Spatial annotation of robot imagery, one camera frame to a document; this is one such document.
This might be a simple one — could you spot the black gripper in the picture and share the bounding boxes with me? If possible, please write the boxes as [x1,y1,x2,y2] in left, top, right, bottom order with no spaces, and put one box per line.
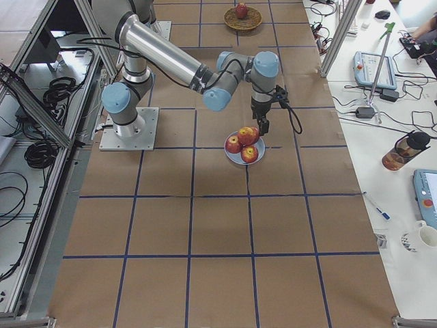
[251,98,271,136]

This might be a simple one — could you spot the red yellow apple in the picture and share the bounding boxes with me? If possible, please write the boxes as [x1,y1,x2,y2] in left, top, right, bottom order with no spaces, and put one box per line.
[237,126,259,146]

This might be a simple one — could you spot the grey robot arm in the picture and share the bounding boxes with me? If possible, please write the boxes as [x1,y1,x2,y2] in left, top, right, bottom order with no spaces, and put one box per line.
[91,1,279,135]
[130,0,161,34]

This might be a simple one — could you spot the red apple on plate front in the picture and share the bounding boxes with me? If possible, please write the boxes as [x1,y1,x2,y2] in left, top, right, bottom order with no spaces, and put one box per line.
[240,145,259,164]

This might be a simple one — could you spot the red apple on plate side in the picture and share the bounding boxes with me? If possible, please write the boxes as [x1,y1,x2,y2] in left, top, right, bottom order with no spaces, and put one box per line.
[225,135,243,154]

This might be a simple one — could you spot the light blue plate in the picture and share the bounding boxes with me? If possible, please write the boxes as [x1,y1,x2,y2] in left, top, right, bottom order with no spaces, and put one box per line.
[223,131,266,165]

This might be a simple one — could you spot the woven wicker basket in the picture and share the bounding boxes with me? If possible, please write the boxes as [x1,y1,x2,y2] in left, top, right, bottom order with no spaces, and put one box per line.
[223,7,263,32]

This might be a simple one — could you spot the dark red apple in basket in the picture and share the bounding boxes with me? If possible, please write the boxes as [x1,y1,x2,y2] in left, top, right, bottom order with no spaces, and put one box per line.
[234,3,249,19]

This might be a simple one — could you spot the black power adapter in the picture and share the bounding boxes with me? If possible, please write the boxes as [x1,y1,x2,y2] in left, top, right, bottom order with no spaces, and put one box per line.
[354,107,376,120]

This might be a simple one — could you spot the teach pendant tablet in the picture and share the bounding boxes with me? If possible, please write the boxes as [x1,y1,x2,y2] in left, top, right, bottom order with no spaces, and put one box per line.
[353,51,397,90]

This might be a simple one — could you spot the dark glass jar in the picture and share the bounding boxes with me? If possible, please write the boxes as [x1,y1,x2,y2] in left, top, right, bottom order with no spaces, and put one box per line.
[382,131,431,171]

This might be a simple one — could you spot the blue white pen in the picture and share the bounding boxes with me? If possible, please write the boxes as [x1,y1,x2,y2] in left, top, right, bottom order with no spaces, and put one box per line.
[363,191,391,221]

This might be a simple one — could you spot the black computer mouse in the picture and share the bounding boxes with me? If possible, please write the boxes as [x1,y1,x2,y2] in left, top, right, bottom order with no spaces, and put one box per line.
[374,10,391,20]

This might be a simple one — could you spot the white mug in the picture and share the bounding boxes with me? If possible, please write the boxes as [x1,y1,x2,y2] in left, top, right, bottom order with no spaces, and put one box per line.
[400,220,436,253]

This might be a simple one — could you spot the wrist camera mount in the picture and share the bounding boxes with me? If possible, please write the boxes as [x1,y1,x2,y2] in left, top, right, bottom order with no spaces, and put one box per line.
[272,85,290,109]

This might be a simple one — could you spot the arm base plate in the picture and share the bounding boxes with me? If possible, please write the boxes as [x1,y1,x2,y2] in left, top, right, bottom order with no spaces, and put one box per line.
[150,20,171,38]
[99,107,159,151]

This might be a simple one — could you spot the aluminium frame post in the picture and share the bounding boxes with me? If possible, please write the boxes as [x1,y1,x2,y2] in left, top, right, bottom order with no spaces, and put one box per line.
[319,0,361,78]

